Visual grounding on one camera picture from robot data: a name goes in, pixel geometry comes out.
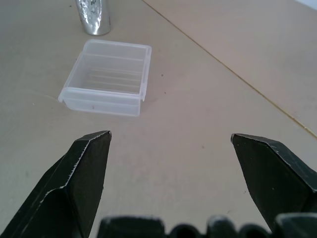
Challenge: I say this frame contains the clear plastic container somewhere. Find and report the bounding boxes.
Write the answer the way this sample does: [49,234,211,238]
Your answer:
[57,39,153,118]

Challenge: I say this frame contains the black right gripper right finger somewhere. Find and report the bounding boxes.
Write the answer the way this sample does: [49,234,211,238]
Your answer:
[230,133,317,233]

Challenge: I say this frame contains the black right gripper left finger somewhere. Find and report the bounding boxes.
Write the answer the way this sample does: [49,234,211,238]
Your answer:
[0,130,112,238]

